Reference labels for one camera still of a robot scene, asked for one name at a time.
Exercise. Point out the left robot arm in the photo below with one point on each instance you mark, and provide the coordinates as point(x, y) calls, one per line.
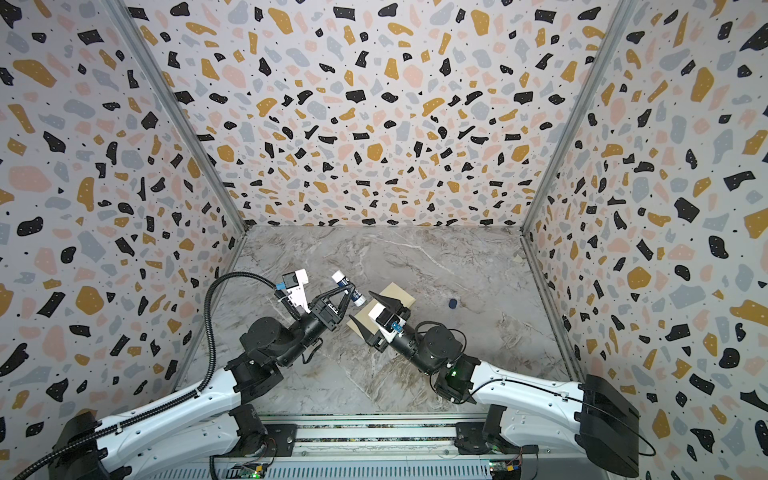
point(213, 417)

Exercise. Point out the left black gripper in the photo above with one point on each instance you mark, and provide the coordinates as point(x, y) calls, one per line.
point(319, 304)

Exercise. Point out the perforated grey cable tray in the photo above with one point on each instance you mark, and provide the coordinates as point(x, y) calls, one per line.
point(388, 469)

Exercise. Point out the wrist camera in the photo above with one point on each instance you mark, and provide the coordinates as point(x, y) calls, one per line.
point(390, 328)
point(293, 287)

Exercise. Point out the blue white glue stick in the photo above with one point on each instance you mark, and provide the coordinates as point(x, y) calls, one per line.
point(342, 281)

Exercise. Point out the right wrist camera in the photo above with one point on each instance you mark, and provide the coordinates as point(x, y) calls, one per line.
point(390, 328)

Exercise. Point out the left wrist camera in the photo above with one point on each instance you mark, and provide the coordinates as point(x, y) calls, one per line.
point(293, 287)

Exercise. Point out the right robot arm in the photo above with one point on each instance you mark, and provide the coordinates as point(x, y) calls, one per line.
point(590, 417)

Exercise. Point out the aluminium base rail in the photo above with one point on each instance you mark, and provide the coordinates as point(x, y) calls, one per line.
point(384, 435)

